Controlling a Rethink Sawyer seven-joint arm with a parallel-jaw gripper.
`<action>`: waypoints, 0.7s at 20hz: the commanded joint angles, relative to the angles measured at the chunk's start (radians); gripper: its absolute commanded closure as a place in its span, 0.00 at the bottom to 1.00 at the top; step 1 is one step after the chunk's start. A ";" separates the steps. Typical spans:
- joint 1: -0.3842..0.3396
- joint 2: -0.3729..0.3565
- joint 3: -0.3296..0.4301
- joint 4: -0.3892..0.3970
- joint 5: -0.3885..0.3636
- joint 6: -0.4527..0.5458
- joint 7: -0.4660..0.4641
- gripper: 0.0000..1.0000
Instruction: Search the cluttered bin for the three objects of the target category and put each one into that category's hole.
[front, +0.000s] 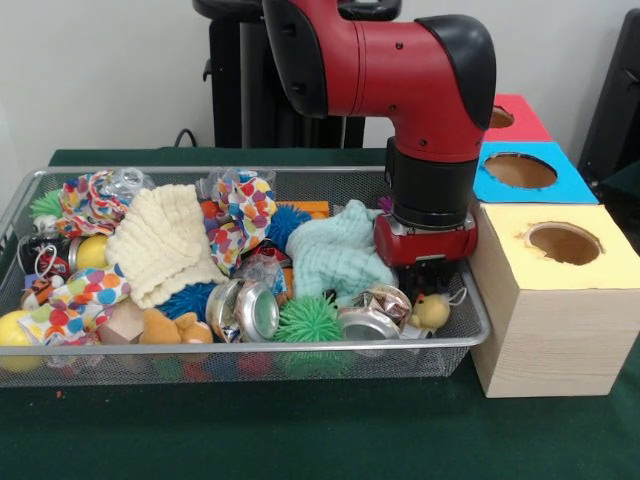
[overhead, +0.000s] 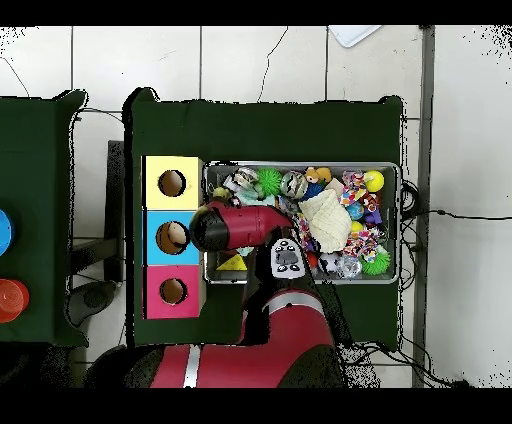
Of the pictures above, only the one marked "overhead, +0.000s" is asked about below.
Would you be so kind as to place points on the polka dot cloth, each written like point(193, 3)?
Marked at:
point(306, 236)

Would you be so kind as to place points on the white tray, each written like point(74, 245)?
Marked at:
point(352, 34)

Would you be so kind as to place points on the red plastic cup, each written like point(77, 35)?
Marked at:
point(12, 300)

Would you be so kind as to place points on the green spiky rubber ball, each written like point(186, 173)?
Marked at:
point(378, 264)
point(268, 180)

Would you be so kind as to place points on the mint knitted cloth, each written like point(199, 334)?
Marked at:
point(250, 196)

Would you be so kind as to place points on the grey rounded base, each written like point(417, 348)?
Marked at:
point(94, 298)

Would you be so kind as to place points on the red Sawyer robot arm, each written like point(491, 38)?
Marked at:
point(248, 226)

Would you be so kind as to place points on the brown teddy plush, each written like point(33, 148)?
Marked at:
point(318, 174)

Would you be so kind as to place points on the crushed silver drink can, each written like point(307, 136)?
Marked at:
point(244, 176)
point(294, 184)

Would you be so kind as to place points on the dark green tablecloth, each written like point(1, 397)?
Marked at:
point(36, 160)
point(260, 132)

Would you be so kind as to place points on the cream knitted cloth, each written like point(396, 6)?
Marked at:
point(326, 222)

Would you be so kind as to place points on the wooden box with three holes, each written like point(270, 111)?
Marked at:
point(172, 196)

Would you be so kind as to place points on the blue round lid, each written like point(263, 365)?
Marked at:
point(4, 232)

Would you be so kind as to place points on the yellow cheese wedge toy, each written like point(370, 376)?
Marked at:
point(234, 264)

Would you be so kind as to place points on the yellow ball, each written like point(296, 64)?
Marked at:
point(374, 180)

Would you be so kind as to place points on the black upright panel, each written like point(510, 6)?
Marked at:
point(116, 200)

